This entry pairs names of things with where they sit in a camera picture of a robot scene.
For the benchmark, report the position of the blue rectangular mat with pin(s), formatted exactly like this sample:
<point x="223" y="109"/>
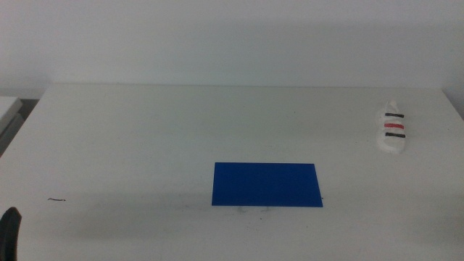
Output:
<point x="266" y="185"/>

